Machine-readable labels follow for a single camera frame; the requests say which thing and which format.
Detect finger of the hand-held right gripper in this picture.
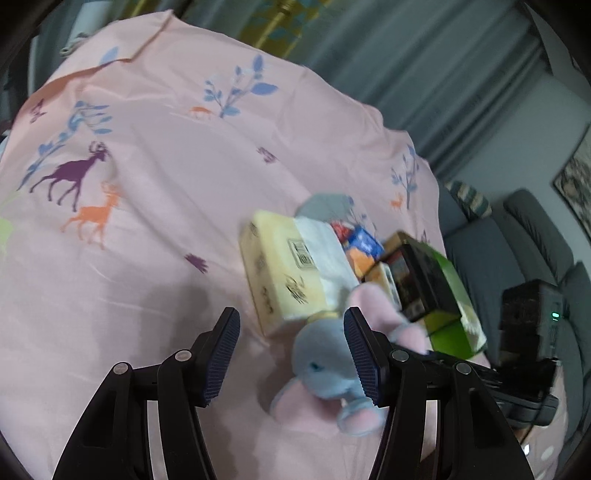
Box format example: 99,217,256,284
422,352,504,386

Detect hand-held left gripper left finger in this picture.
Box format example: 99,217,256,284
52,307,242,480

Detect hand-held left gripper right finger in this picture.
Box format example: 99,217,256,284
344,307,536,480

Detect green box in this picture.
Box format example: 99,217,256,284
416,244,488,358

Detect blue plush elephant toy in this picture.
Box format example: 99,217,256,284
269,281,430,437

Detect colourful snack packets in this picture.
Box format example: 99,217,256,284
344,225,385,280

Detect grey sofa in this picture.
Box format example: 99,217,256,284
436,182,591,444

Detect open yellow tissue pack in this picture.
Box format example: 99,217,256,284
239,210,358,337

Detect striped cushion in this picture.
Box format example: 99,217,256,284
445,180,492,220

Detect grey cloth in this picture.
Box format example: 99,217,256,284
295,193,354,222

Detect pink printed bedsheet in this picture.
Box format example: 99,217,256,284
0,9,568,480

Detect grey curtain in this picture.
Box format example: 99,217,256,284
37,0,555,176

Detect yellow patterned curtain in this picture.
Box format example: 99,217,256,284
222,0,333,58

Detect framed landscape wall picture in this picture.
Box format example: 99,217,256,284
551,136,591,227

